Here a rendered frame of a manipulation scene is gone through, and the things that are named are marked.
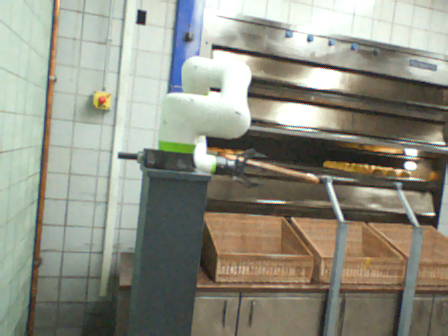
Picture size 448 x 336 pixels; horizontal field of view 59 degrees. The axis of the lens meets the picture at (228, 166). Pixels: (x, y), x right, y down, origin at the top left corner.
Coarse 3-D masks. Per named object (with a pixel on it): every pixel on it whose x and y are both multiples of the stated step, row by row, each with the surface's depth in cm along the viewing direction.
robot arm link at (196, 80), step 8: (184, 64) 160; (192, 64) 158; (200, 64) 158; (208, 64) 159; (184, 72) 160; (192, 72) 158; (200, 72) 158; (208, 72) 158; (184, 80) 162; (192, 80) 160; (200, 80) 160; (208, 80) 160; (184, 88) 166; (192, 88) 163; (200, 88) 163; (208, 88) 167; (208, 96) 172
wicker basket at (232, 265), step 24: (216, 216) 247; (240, 216) 252; (264, 216) 257; (216, 240) 245; (240, 240) 250; (264, 240) 254; (288, 240) 247; (216, 264) 204; (240, 264) 206; (264, 264) 209; (288, 264) 213; (312, 264) 217
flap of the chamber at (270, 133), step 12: (252, 132) 245; (264, 132) 242; (276, 132) 241; (288, 132) 243; (300, 132) 246; (324, 144) 269; (336, 144) 267; (348, 144) 264; (360, 144) 261; (372, 144) 259; (384, 144) 261; (396, 144) 264; (432, 156) 290
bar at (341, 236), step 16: (288, 176) 222; (320, 176) 227; (400, 192) 238; (336, 208) 215; (416, 224) 223; (336, 240) 211; (416, 240) 220; (336, 256) 209; (416, 256) 221; (336, 272) 209; (416, 272) 222; (336, 288) 210; (336, 304) 211; (400, 320) 226
